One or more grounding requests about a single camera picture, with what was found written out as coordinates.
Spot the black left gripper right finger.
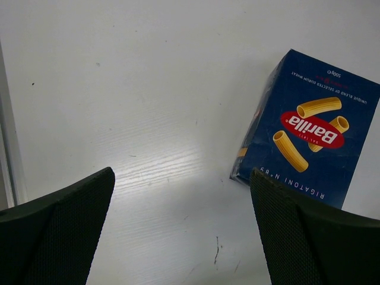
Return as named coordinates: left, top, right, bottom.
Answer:
left=250, top=169, right=379, bottom=284

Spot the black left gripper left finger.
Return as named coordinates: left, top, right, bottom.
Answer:
left=1, top=167, right=115, bottom=284

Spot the aluminium table edge rail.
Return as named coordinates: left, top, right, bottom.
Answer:
left=1, top=53, right=28, bottom=208

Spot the blue Barilla rigatoni box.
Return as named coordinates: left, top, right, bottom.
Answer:
left=230, top=50, right=379, bottom=208

